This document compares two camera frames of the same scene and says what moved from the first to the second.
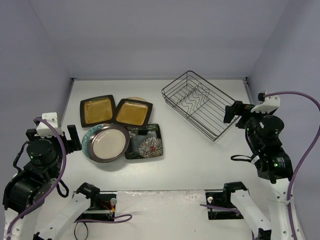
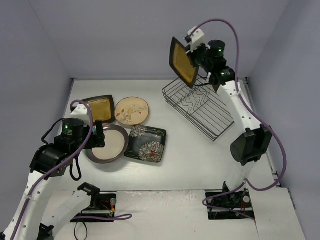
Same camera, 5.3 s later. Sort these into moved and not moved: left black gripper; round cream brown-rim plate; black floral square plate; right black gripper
Moved: right black gripper; left black gripper; black floral square plate
Not moved: round cream brown-rim plate
